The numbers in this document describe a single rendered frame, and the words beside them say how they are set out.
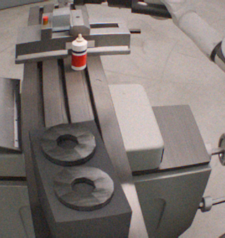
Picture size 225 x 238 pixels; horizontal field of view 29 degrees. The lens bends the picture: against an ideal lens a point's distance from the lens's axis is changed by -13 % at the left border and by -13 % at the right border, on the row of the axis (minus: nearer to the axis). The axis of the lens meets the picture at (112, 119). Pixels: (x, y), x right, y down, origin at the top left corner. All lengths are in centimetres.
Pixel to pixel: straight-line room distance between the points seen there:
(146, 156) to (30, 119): 32
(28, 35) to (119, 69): 170
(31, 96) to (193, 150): 50
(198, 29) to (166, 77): 204
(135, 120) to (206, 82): 176
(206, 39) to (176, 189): 57
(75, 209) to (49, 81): 63
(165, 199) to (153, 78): 165
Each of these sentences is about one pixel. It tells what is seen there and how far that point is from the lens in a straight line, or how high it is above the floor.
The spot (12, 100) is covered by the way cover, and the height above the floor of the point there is 87.
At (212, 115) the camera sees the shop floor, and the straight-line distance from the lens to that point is 275.
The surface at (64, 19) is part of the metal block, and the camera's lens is 132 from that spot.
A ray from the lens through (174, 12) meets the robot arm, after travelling 98.
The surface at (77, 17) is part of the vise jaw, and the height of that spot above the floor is 105.
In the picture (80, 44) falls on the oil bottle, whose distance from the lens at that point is 124.
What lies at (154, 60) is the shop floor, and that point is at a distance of 314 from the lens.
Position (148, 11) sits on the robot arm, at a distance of 101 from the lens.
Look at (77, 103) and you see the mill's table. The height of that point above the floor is 94.
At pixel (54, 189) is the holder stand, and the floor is 114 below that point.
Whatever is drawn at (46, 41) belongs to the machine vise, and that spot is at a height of 100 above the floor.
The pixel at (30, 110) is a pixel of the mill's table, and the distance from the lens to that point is 116.
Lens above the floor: 165
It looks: 39 degrees down
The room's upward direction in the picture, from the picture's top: 3 degrees clockwise
